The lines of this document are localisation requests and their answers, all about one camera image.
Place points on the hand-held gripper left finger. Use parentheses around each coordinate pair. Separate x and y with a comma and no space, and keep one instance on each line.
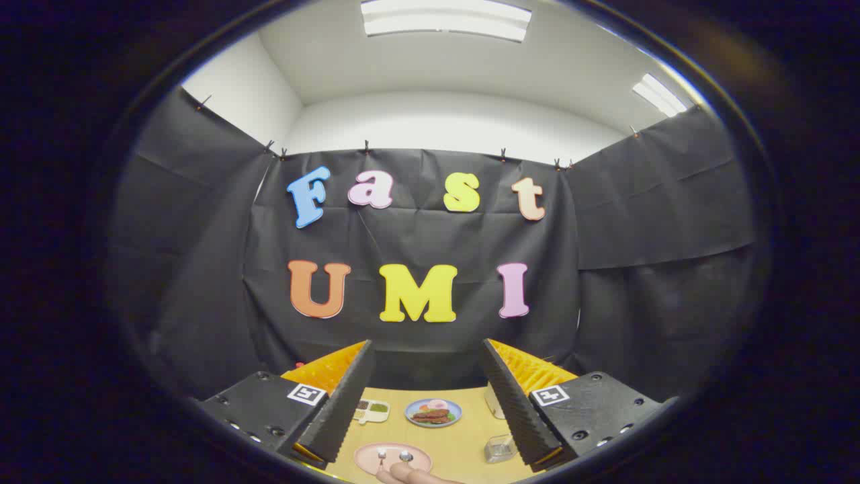
(342,410)

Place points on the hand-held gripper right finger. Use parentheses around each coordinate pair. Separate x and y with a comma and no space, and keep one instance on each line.
(514,410)

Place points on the cream toaster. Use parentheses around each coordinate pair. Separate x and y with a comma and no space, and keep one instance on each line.
(495,405)

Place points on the white divided tray with grains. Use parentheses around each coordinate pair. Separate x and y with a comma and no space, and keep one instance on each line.
(376,409)

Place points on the blue plate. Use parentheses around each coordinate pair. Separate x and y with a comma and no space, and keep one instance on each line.
(412,406)

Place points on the pink round plate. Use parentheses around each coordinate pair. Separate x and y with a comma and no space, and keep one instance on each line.
(393,467)

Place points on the pink ham slice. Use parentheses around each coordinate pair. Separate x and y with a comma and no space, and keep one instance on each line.
(437,405)

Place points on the brown grilled meat piece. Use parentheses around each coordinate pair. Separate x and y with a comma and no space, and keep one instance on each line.
(430,420)
(430,413)

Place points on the black backdrop cloth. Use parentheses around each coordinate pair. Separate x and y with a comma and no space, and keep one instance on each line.
(416,235)

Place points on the long ceiling light panel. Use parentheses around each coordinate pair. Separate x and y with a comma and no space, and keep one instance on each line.
(443,19)
(660,95)

